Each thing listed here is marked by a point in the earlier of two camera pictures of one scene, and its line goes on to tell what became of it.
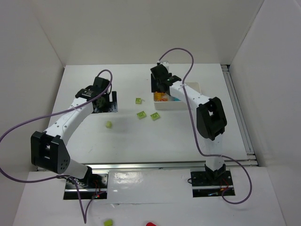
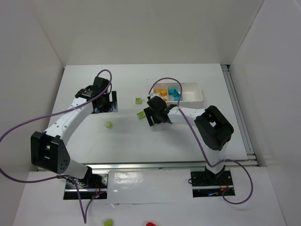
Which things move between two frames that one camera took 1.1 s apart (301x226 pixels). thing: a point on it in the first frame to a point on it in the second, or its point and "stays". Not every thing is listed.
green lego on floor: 108,222 stays
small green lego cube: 109,124 stays
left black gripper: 109,101 stays
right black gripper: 156,84 to 152,115
